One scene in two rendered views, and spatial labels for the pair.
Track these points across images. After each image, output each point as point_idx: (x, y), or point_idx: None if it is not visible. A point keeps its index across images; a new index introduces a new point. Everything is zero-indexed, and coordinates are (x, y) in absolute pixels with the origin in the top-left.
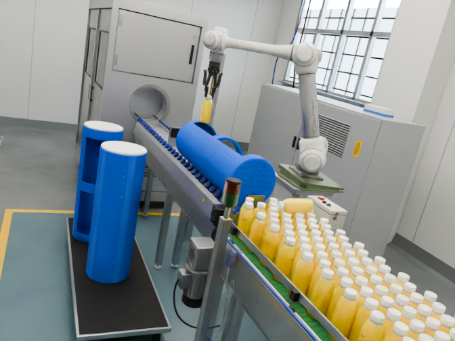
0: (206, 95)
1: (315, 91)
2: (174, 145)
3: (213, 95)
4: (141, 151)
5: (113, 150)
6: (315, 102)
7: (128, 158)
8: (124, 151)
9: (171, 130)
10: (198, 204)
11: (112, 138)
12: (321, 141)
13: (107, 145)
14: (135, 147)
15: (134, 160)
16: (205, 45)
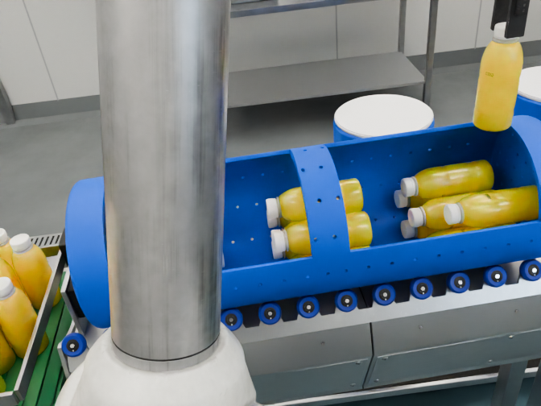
0: (491, 22)
1: (101, 38)
2: None
3: (507, 26)
4: (369, 130)
5: (342, 106)
6: (101, 121)
7: (334, 130)
8: (349, 116)
9: None
10: None
11: (521, 112)
12: (85, 374)
13: (377, 99)
14: (398, 124)
15: (339, 139)
16: None
